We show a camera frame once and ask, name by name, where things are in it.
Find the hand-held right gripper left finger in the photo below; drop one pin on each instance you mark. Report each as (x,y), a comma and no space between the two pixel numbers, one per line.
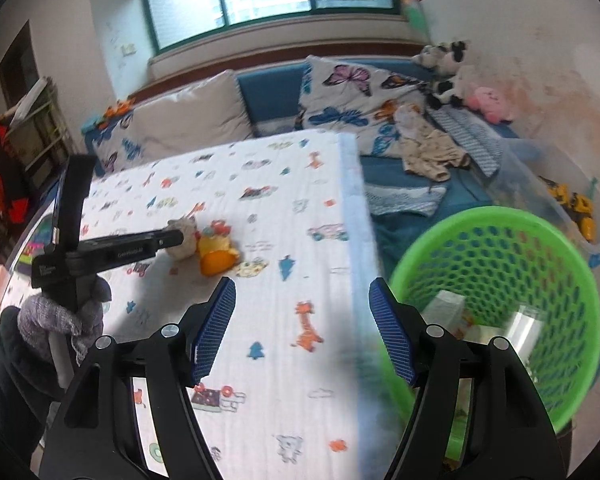
(215,325)

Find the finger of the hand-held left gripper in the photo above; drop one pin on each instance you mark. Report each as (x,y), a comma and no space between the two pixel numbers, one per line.
(170,239)

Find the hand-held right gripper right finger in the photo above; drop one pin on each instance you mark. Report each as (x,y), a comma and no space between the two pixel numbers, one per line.
(392,325)

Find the beige paper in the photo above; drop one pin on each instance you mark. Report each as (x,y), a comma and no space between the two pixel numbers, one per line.
(189,254)

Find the orange yellow wrapper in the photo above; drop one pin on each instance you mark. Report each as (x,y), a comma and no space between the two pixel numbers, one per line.
(215,255)

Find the yellow green drink carton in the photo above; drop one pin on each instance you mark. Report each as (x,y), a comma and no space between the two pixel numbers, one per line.
(447,307)

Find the clear plastic bottle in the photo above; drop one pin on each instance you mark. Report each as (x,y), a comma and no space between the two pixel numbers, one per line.
(525,327)

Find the green perforated plastic basket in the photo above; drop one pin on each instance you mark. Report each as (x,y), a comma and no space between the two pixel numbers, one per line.
(572,310)

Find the person's left forearm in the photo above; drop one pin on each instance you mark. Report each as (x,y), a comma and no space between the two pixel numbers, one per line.
(10,390)

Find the person's left hand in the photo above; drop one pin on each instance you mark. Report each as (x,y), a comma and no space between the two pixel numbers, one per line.
(45,317)

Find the colourful play mat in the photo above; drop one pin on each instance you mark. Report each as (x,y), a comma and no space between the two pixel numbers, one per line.
(37,242)

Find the butterfly print pillow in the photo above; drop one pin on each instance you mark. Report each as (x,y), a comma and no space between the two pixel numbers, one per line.
(345,97)
(117,147)

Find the red black bag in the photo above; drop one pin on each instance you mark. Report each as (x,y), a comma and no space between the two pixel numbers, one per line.
(7,175)

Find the white cartoon printed blanket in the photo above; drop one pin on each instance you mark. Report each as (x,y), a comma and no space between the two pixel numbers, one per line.
(280,210)

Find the beige cushion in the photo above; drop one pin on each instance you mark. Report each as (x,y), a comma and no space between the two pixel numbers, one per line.
(190,115)

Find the blue white patterned cloth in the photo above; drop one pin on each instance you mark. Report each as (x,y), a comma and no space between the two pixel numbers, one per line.
(405,200)

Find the orange blue toy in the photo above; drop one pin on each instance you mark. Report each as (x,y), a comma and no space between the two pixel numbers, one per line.
(111,110)

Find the wooden drying rack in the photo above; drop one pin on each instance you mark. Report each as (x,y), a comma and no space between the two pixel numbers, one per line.
(40,120)

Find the blue sofa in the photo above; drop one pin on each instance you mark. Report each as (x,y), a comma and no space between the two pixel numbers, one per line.
(270,95)

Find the beige patterned clothes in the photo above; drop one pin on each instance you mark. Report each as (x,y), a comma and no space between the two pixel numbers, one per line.
(430,152)

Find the clear plastic storage box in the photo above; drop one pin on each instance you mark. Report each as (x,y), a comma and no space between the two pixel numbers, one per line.
(515,170)

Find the blue grey patterned towel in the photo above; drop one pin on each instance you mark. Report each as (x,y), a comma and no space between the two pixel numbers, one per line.
(472,137)

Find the yellow toy excavator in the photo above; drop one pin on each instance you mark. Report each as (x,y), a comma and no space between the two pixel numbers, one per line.
(575,205)

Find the pink plush toy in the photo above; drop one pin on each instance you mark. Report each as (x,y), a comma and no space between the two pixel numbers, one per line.
(490,102)

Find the black white cow plush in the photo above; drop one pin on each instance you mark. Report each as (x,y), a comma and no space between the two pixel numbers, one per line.
(452,70)

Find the grey plush toy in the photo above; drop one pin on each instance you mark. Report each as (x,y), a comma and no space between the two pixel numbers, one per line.
(426,56)

